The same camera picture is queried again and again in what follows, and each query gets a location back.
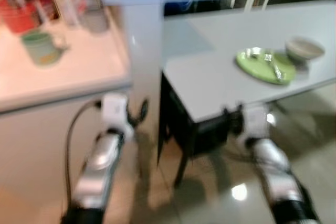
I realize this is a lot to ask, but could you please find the mint green ceramic mug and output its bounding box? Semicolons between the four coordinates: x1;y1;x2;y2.
21;29;70;67

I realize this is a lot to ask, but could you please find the black box under table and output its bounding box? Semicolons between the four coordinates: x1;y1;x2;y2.
192;114;234;156

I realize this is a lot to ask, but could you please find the light green plate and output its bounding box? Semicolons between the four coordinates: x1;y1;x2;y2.
236;48;298;85

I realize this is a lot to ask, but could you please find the metal fork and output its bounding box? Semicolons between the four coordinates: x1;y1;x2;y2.
264;51;285;81

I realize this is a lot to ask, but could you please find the white ceramic bowl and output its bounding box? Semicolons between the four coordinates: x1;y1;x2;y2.
285;37;326;66

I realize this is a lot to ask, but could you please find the grey plastic cup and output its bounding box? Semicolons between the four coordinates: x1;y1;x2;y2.
81;7;110;35

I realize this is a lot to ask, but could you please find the red can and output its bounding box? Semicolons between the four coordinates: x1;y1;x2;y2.
0;0;40;34

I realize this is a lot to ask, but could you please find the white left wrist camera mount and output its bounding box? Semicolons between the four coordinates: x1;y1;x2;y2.
101;94;133;133

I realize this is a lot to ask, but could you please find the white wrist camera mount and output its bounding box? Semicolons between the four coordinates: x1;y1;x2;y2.
243;103;272;142
101;94;133;133

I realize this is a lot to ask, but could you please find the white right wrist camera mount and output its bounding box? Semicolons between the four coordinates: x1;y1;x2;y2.
243;103;272;142

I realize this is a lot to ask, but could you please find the black table leg frame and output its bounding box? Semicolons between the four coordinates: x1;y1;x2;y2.
157;72;199;189

